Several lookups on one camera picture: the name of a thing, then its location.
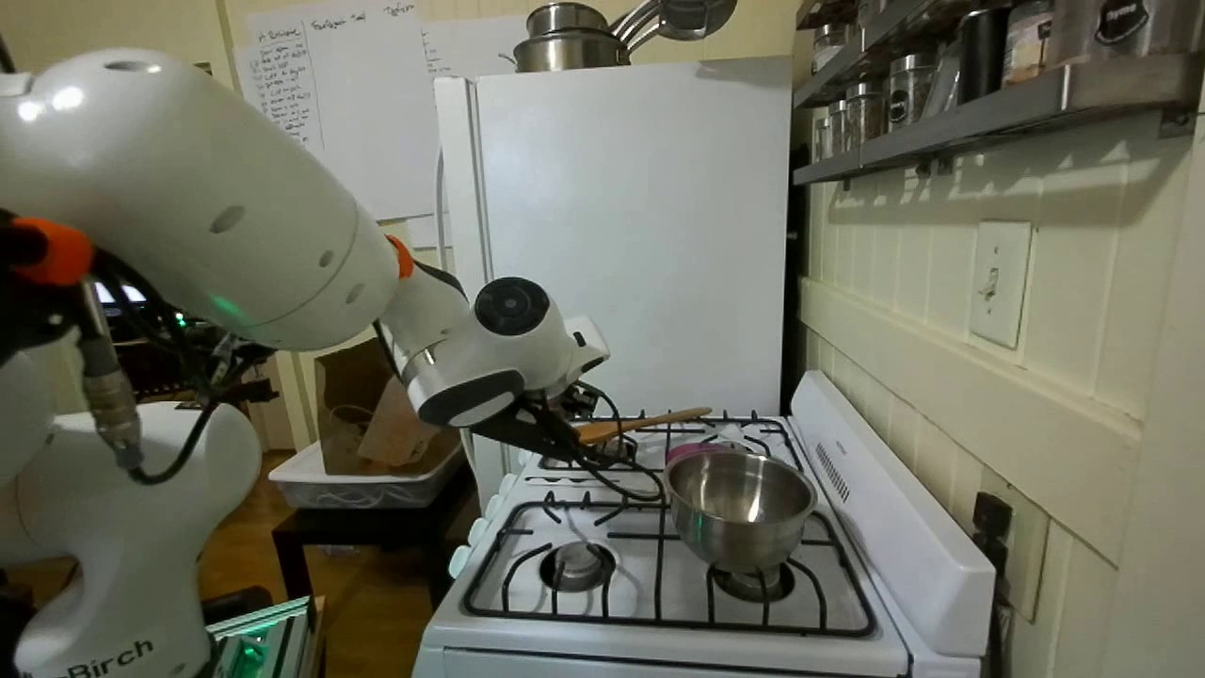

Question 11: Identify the cream light switch plate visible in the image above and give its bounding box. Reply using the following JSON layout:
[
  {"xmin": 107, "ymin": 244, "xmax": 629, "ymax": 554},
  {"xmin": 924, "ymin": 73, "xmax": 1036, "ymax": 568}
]
[{"xmin": 966, "ymin": 218, "xmax": 1036, "ymax": 355}]

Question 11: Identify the stainless steel bowl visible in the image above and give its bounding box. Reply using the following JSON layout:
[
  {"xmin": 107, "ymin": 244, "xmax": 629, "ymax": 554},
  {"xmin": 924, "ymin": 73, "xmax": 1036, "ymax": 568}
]
[{"xmin": 662, "ymin": 445, "xmax": 820, "ymax": 578}]

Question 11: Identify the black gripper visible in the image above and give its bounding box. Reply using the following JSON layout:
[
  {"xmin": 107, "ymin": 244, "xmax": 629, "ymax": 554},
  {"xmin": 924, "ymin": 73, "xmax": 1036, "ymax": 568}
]
[{"xmin": 565, "ymin": 375, "xmax": 619, "ymax": 430}]

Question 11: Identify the large steel pot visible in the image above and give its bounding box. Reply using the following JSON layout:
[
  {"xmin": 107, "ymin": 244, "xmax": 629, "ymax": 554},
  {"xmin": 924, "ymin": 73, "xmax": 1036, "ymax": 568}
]
[{"xmin": 507, "ymin": 26, "xmax": 634, "ymax": 77}]

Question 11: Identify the white gas stove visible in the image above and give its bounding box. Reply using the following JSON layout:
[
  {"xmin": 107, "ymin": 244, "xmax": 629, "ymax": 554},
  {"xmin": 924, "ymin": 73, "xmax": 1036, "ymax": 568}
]
[{"xmin": 412, "ymin": 365, "xmax": 1001, "ymax": 678}]

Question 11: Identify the black low table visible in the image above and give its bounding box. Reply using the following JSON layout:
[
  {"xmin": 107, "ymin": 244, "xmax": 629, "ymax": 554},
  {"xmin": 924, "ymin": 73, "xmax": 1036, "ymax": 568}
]
[{"xmin": 270, "ymin": 481, "xmax": 482, "ymax": 609}]

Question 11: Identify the cream wall outlet plate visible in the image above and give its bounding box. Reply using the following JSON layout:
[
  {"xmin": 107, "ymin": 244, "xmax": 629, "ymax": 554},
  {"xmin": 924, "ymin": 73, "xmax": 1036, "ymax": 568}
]
[{"xmin": 1001, "ymin": 496, "xmax": 1055, "ymax": 627}]

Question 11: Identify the small steel pot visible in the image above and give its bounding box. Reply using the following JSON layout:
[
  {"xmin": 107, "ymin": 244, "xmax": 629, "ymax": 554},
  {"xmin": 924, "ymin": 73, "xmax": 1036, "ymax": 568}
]
[{"xmin": 525, "ymin": 0, "xmax": 615, "ymax": 38}]

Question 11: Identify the black power plug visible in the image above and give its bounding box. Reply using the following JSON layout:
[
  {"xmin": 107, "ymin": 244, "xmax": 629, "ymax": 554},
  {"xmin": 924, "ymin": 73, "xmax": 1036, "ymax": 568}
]
[{"xmin": 973, "ymin": 488, "xmax": 1018, "ymax": 587}]

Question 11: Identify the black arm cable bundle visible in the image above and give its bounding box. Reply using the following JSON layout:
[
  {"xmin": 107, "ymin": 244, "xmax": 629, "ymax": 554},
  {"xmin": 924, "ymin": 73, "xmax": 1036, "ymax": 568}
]
[{"xmin": 72, "ymin": 279, "xmax": 671, "ymax": 505}]

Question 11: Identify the steel wall spice rack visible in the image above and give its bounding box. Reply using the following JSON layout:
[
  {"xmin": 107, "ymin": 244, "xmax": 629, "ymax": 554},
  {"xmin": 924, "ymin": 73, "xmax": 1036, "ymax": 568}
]
[{"xmin": 789, "ymin": 0, "xmax": 1205, "ymax": 188}]

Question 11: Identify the brown paper bag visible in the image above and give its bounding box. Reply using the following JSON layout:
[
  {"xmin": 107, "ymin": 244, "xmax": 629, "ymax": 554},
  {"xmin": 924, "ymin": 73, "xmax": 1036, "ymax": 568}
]
[{"xmin": 313, "ymin": 341, "xmax": 462, "ymax": 478}]

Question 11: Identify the handwritten white paper sheet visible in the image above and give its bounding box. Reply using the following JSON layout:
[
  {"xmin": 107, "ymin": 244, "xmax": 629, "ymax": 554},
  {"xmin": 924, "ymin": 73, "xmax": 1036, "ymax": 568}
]
[{"xmin": 231, "ymin": 0, "xmax": 446, "ymax": 243}]

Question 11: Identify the wooden spoon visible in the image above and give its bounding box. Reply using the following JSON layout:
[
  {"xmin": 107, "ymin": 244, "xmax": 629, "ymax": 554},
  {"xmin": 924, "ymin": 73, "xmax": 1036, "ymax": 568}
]
[{"xmin": 578, "ymin": 402, "xmax": 715, "ymax": 447}]

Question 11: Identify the white plastic bin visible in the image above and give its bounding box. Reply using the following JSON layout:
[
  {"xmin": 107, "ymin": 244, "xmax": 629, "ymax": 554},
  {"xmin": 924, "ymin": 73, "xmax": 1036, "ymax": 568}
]
[{"xmin": 265, "ymin": 440, "xmax": 474, "ymax": 511}]

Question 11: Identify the clear glass spice jar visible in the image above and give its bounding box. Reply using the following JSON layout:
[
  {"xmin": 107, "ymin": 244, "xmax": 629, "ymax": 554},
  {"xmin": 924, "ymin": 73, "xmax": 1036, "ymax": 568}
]
[
  {"xmin": 882, "ymin": 47, "xmax": 935, "ymax": 132},
  {"xmin": 806, "ymin": 73, "xmax": 882, "ymax": 167}
]

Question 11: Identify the white refrigerator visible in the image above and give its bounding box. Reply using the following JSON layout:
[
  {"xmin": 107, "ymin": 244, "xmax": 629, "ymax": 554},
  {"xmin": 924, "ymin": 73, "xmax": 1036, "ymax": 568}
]
[{"xmin": 428, "ymin": 62, "xmax": 797, "ymax": 505}]

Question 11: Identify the metal frame with green light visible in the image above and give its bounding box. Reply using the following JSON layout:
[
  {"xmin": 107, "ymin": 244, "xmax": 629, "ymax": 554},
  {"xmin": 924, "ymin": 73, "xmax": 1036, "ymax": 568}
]
[{"xmin": 205, "ymin": 592, "xmax": 323, "ymax": 678}]

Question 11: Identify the dark glass spice jar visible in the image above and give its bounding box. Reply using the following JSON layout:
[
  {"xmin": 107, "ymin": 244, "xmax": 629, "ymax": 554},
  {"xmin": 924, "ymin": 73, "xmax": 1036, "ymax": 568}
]
[{"xmin": 954, "ymin": 0, "xmax": 1011, "ymax": 105}]

